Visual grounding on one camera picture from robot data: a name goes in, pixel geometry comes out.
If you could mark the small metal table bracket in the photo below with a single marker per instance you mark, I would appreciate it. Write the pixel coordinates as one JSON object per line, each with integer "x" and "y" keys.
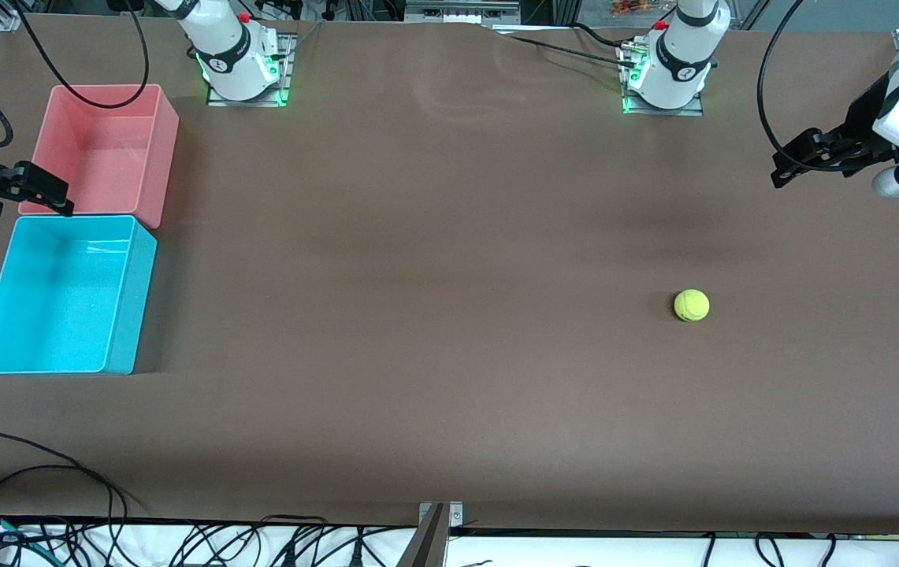
{"x": 453, "y": 513}

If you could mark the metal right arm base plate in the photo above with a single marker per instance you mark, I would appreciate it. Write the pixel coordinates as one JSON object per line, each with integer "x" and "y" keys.
{"x": 244, "y": 102}

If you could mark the yellow-green tennis ball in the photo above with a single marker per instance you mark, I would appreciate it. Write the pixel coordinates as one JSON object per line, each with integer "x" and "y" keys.
{"x": 691, "y": 305}

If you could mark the blue plastic bin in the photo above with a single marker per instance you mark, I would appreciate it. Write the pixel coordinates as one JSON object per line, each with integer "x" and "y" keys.
{"x": 55, "y": 299}

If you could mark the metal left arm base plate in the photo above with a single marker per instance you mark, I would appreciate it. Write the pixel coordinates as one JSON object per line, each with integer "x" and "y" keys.
{"x": 662, "y": 112}

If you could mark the pink plastic bin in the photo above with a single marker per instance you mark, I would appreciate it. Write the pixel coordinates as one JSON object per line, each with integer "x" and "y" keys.
{"x": 102, "y": 157}

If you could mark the orange items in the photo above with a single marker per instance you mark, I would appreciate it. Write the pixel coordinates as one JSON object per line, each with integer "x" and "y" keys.
{"x": 634, "y": 7}

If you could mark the grey metal device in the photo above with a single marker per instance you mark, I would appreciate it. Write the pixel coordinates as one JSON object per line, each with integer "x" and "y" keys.
{"x": 461, "y": 11}

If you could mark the grey metal bar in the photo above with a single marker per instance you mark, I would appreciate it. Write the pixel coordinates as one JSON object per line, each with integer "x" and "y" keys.
{"x": 425, "y": 543}

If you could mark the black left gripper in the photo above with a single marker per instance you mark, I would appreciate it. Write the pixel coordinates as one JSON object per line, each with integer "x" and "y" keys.
{"x": 859, "y": 126}

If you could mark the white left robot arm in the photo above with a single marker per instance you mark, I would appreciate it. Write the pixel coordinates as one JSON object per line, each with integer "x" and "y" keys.
{"x": 681, "y": 63}

